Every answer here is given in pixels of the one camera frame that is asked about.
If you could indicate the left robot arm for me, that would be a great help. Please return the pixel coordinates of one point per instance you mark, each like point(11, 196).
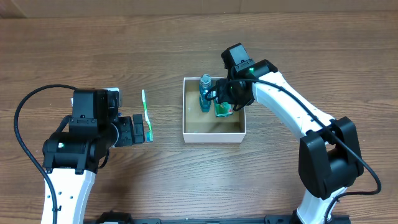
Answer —
point(75, 152)

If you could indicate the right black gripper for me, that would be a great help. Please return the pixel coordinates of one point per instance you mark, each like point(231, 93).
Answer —
point(222, 92)

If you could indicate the green white toothbrush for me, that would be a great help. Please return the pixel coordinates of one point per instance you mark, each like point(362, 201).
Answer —
point(150, 136)

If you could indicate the teal mouthwash bottle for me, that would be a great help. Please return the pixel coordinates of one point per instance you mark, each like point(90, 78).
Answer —
point(204, 86)

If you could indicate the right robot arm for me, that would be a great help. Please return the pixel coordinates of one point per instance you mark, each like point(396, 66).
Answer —
point(329, 153)

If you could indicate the green white soap packet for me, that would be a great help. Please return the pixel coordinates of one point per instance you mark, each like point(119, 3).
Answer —
point(223, 110)

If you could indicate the white cardboard box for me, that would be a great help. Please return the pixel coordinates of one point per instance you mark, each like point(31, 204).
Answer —
point(200, 127)

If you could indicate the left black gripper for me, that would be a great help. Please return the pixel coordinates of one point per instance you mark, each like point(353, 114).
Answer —
point(137, 128)

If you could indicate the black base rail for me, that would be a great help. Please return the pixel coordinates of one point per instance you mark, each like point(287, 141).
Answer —
point(120, 217)

